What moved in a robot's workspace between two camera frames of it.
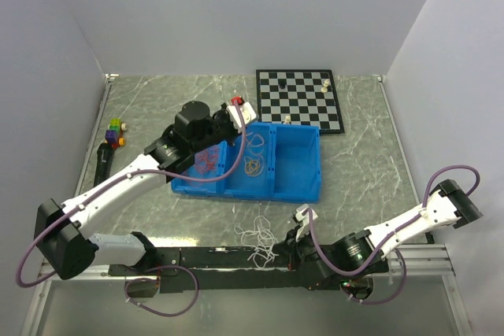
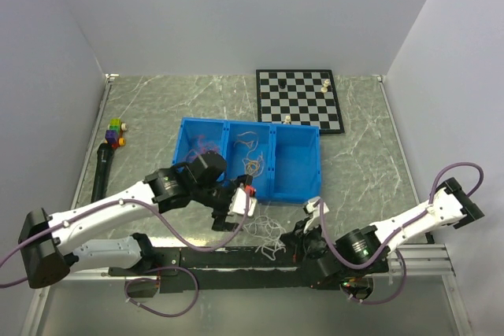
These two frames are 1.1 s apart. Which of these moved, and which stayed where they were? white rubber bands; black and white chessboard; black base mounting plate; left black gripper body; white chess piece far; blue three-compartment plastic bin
Moved: left black gripper body; white rubber bands
Stayed: white chess piece far; black base mounting plate; blue three-compartment plastic bin; black and white chessboard
